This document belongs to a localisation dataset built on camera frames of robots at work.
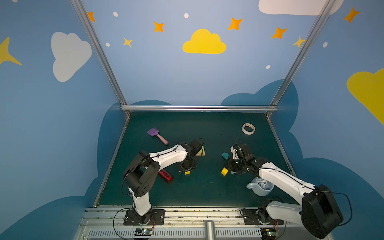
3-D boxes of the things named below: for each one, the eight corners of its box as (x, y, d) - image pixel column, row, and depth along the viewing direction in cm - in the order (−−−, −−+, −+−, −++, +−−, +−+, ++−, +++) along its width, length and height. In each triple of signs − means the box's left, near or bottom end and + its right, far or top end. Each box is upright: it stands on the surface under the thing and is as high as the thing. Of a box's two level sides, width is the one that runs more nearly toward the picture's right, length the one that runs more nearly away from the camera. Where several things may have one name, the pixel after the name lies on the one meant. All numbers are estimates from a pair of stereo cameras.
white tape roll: (243, 134, 113) (244, 132, 111) (240, 125, 119) (241, 123, 116) (255, 134, 113) (256, 132, 111) (252, 126, 119) (253, 123, 117)
